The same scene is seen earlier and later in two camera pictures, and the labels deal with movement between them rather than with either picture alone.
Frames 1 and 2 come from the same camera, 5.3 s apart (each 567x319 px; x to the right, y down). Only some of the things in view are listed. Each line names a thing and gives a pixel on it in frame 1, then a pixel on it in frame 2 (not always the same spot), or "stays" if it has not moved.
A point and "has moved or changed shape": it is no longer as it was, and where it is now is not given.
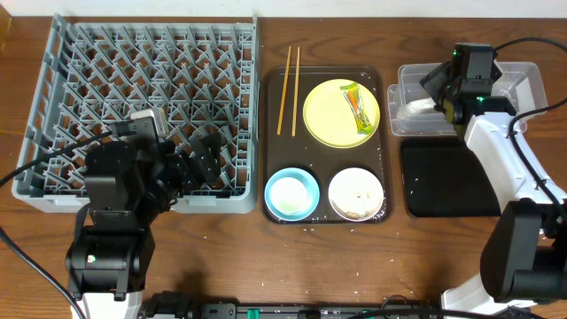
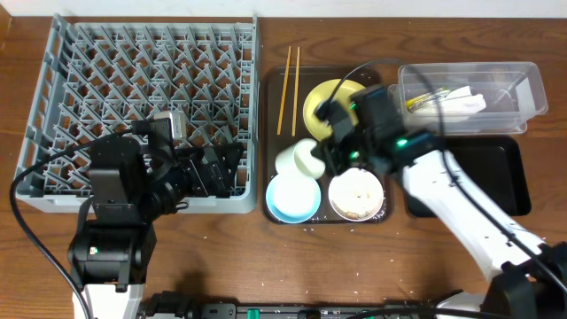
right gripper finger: (438, 79) -> (336, 157)
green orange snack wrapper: (353, 95) has moved or changed shape
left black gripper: (193, 162) stays
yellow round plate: (330, 121) stays
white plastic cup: (291, 196) -> (298, 159)
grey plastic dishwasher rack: (205, 75) stays
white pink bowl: (355, 194) stays
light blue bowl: (291, 194) stays
